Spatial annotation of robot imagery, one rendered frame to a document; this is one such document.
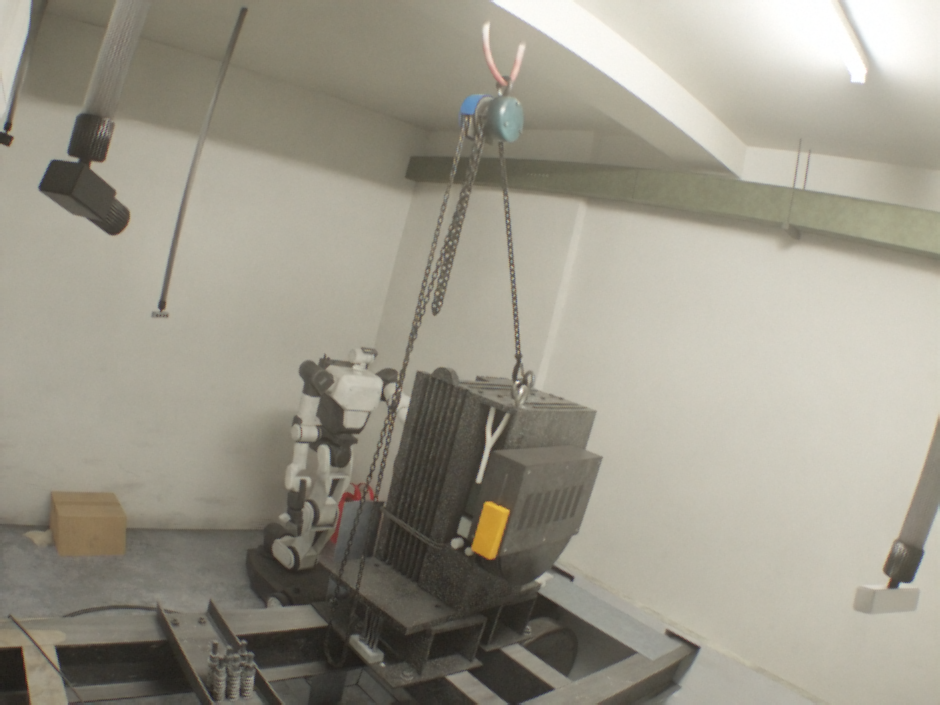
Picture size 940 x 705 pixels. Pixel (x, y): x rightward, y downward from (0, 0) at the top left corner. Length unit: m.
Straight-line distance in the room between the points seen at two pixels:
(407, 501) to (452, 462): 0.25
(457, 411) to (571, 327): 1.36
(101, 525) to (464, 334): 2.40
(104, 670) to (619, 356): 2.58
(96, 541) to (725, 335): 3.42
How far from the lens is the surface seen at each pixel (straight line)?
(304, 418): 3.09
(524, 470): 1.86
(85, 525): 3.77
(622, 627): 2.95
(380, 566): 2.37
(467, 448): 2.07
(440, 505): 2.16
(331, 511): 3.40
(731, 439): 2.83
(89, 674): 2.27
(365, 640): 2.25
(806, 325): 2.74
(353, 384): 3.08
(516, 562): 2.06
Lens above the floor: 1.94
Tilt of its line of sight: 7 degrees down
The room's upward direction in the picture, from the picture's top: 14 degrees clockwise
